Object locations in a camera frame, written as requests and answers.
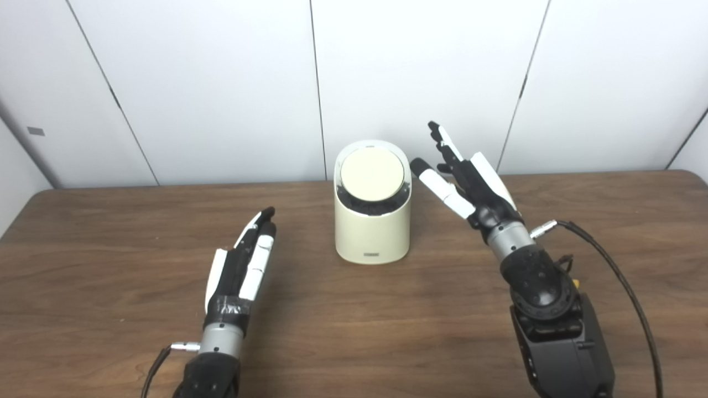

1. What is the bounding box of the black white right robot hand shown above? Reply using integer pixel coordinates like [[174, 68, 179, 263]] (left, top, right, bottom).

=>
[[410, 121, 523, 244]]

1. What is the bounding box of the cream round bin lid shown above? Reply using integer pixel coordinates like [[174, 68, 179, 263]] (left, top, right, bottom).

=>
[[340, 148, 405, 202]]

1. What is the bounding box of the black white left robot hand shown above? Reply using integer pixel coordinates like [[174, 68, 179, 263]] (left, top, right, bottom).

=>
[[203, 207, 277, 335]]

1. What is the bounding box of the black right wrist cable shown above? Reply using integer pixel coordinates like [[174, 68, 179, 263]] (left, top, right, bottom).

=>
[[530, 219, 664, 398]]

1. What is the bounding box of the cream-colored round bin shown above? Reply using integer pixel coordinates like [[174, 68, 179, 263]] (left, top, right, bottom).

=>
[[334, 140, 413, 265]]

